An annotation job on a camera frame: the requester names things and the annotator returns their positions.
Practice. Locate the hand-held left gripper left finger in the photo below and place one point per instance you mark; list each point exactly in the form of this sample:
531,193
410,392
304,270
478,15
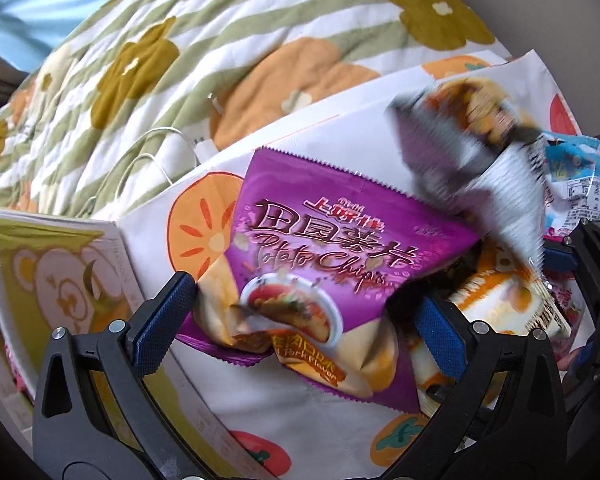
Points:
162,321

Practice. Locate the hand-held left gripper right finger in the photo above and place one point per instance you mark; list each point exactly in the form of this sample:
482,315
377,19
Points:
440,332

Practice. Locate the purple potato chip bag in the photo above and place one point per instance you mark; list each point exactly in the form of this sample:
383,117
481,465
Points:
330,240

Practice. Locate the silver purple snack bag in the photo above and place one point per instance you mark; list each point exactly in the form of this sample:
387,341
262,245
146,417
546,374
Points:
455,170

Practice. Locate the pink snack packet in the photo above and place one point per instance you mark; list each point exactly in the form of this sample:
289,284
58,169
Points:
570,306

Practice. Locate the cream orange snack bag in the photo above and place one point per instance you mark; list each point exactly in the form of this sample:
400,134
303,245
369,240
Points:
500,300

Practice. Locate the blue white snack bag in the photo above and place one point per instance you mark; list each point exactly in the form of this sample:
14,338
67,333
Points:
580,185

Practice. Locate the white fruit print cloth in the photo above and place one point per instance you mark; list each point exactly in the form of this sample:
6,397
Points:
330,130

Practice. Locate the brown curtain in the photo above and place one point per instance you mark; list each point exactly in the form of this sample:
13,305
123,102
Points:
0,80

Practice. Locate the striped flower print blanket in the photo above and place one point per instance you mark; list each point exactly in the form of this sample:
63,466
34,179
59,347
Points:
230,35

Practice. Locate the light blue cloth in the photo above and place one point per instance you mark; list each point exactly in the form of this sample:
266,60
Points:
40,5

